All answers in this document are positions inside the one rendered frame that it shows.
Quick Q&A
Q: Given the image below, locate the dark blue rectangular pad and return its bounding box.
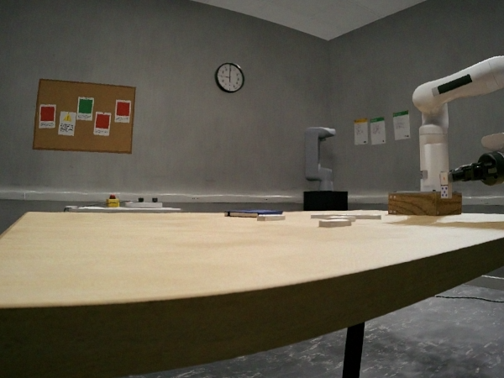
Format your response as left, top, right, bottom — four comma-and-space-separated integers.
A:
224, 210, 282, 218

